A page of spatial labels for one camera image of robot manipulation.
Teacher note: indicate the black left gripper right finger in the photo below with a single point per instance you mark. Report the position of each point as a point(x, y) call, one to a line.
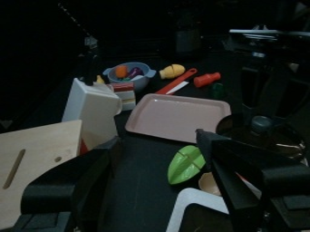
point(258, 193)

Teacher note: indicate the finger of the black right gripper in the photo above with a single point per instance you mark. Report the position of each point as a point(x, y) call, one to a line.
point(286, 90)
point(249, 114)

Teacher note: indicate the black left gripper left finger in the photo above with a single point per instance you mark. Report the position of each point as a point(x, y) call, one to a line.
point(68, 193)

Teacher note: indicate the glass pot lid grey knob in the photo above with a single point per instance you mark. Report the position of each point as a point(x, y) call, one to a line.
point(282, 142)

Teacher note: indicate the green toy vegetable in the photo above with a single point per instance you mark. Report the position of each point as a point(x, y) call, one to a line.
point(218, 90)

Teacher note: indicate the small red toy piece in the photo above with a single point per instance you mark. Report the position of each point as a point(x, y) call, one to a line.
point(83, 147)

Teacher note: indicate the red toy vegetable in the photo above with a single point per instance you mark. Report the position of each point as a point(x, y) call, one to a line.
point(206, 79)

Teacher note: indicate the wooden cutting board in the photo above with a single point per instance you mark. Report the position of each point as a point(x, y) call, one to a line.
point(36, 151)

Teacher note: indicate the pink plastic tray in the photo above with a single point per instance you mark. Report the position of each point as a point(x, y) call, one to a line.
point(178, 117)

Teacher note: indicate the green leaf toy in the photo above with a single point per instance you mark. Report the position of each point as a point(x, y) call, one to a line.
point(186, 164)

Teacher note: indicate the yellow toy lemon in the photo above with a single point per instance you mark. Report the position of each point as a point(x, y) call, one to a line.
point(172, 71)

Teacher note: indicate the white knife block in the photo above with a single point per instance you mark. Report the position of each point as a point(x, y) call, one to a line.
point(92, 111)

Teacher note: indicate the blue-grey toy bowl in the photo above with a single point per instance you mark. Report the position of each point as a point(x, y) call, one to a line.
point(140, 80)

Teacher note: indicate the toy cake slice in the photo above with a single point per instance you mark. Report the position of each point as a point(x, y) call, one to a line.
point(126, 95)

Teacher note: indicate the purple toy eggplant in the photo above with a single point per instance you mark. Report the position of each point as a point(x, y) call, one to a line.
point(135, 72)

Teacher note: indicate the orange toy carrot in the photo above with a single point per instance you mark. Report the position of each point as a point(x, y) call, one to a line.
point(120, 71)

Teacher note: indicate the small yellow toy piece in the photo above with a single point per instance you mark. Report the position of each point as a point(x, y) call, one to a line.
point(99, 79)

